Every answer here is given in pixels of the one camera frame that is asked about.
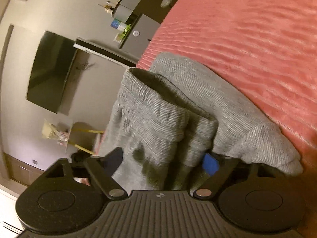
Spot black wall television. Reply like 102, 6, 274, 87
26, 31, 78, 115

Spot blue and white tissue pack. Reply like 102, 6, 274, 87
111, 18, 127, 31

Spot grey bedside cabinet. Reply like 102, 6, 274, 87
119, 13, 162, 63

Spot green items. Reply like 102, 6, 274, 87
118, 23, 132, 40

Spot yellow side table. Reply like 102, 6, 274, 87
66, 121, 105, 155

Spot brown wooden wardrobe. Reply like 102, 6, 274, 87
4, 153, 46, 187

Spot wrapped flower bouquet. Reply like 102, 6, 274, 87
42, 118, 70, 147

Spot pink ribbed blanket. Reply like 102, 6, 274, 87
136, 0, 317, 228

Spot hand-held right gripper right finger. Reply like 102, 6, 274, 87
191, 153, 276, 200

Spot white vertical pipe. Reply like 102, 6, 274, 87
73, 37, 137, 68

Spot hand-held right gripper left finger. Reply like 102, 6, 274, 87
45, 147, 127, 200

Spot grey sweat pants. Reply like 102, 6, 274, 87
95, 52, 304, 191

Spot black bag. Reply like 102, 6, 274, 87
71, 152, 93, 164

